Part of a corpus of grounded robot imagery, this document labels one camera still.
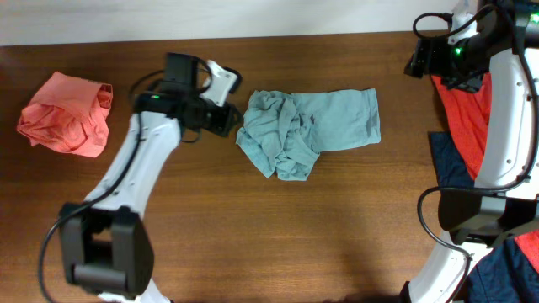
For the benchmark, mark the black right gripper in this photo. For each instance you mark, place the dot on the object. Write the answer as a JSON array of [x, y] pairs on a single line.
[[427, 60]]

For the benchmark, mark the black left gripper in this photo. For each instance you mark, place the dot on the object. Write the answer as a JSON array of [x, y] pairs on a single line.
[[224, 121]]

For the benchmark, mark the light blue polo shirt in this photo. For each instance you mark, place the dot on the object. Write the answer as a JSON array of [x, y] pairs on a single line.
[[285, 133]]

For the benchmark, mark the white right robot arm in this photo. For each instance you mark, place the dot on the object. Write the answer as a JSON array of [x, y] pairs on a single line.
[[499, 38]]

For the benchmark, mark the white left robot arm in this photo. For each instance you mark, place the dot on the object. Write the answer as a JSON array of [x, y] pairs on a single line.
[[105, 248]]

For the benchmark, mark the red-orange shirt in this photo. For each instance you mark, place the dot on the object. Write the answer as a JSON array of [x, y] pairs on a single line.
[[467, 118]]

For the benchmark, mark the crumpled salmon pink shirt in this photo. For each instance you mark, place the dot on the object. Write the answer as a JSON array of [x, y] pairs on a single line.
[[68, 115]]

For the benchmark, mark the dark navy garment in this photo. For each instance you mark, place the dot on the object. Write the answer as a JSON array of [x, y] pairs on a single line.
[[509, 274]]

